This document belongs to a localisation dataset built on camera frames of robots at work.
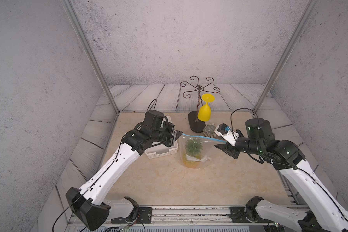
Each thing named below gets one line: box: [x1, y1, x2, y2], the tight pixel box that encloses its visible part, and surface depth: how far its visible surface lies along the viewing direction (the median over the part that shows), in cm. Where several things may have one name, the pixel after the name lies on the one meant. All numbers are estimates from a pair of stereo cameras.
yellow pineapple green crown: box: [182, 137, 204, 169], surface depth 79 cm
